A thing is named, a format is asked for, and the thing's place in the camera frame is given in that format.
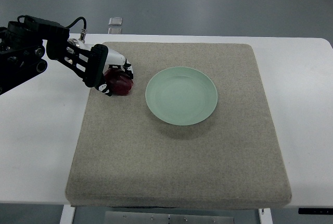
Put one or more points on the black table control panel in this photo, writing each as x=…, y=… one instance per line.
x=315, y=211

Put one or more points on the metal bracket under table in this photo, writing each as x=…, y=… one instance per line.
x=116, y=217

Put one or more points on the white table leg right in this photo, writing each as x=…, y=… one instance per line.
x=265, y=216

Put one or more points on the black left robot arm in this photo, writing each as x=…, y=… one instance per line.
x=26, y=40

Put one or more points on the dark red apple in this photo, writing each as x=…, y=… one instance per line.
x=118, y=82

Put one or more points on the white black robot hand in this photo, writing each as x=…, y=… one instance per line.
x=114, y=60

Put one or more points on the grey fabric mat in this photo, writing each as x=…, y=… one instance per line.
x=127, y=157

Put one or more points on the white table leg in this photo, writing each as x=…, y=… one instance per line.
x=265, y=216
x=67, y=215

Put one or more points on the white table leg left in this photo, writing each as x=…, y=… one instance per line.
x=67, y=215

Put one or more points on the lower floor metal plate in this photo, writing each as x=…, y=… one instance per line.
x=114, y=30

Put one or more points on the pale green plate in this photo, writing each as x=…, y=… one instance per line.
x=181, y=96

